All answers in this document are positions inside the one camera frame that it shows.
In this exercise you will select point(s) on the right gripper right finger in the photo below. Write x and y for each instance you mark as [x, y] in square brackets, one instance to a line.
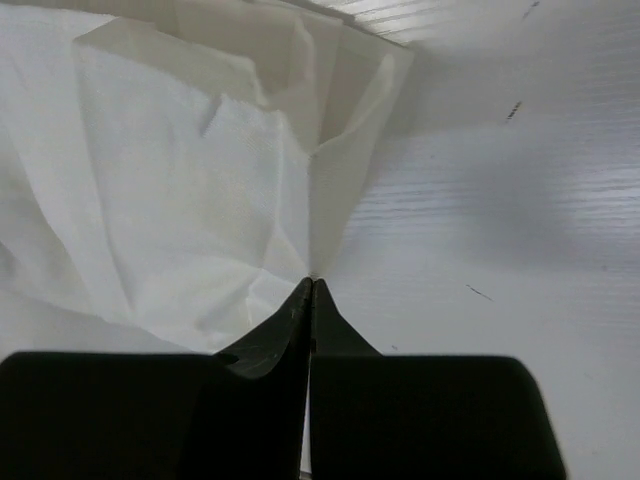
[377, 416]

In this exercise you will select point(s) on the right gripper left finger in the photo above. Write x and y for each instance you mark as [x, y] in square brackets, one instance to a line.
[236, 414]

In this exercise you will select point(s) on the white fabric skirt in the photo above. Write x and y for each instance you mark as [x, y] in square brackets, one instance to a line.
[172, 175]

